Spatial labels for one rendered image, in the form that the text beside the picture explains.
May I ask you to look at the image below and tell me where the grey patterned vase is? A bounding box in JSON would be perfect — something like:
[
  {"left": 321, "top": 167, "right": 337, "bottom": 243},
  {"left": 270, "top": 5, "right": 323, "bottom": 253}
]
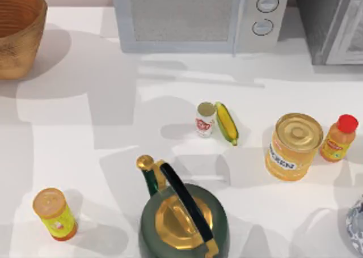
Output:
[{"left": 346, "top": 194, "right": 363, "bottom": 255}]

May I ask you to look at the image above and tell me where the round microwave knob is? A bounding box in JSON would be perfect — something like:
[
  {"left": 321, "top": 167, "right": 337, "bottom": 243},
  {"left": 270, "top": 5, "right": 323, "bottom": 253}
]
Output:
[
  {"left": 251, "top": 18, "right": 275, "bottom": 36},
  {"left": 256, "top": 0, "right": 280, "bottom": 13}
]

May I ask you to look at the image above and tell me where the large yellow tin can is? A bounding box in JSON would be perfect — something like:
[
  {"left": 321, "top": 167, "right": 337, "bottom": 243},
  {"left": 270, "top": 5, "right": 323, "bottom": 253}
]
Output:
[{"left": 265, "top": 112, "right": 324, "bottom": 182}]

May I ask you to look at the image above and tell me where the microwave oven door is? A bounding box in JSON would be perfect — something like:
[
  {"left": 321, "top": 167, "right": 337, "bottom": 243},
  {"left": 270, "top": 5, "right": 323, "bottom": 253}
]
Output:
[{"left": 112, "top": 0, "right": 246, "bottom": 54}]

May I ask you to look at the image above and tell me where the orange bottle with red cap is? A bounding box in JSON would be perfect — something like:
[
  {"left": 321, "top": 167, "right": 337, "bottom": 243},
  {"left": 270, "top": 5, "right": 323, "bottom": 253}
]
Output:
[{"left": 320, "top": 114, "right": 359, "bottom": 162}]

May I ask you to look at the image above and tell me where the red and white can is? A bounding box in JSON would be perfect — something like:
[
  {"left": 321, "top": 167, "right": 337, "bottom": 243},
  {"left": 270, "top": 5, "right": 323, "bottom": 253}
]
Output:
[{"left": 195, "top": 101, "right": 217, "bottom": 138}]

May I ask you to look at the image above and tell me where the microwave door handle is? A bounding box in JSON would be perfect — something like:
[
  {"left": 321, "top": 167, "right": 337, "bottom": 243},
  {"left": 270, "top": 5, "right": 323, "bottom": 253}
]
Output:
[{"left": 231, "top": 0, "right": 245, "bottom": 57}]

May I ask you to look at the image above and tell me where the woven wooden basket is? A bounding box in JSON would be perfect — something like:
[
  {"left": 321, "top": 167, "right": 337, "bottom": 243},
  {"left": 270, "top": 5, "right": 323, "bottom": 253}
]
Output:
[{"left": 0, "top": 0, "right": 48, "bottom": 81}]

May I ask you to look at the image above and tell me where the pale microwave oven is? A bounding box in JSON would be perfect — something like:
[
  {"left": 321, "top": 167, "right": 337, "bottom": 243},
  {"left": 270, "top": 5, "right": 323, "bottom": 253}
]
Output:
[{"left": 111, "top": 0, "right": 292, "bottom": 57}]

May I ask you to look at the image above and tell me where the green and gold kettle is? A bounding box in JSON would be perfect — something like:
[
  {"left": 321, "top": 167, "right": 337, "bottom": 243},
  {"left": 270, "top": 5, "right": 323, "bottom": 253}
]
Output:
[{"left": 136, "top": 154, "right": 229, "bottom": 258}]

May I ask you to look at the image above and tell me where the yellow corn cob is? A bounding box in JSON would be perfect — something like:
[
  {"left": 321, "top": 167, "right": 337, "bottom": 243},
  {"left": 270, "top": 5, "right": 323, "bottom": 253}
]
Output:
[{"left": 214, "top": 101, "right": 239, "bottom": 146}]

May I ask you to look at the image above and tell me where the yellow shaker canister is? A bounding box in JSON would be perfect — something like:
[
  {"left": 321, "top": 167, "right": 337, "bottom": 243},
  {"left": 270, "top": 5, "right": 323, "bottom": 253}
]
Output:
[{"left": 32, "top": 187, "right": 78, "bottom": 242}]

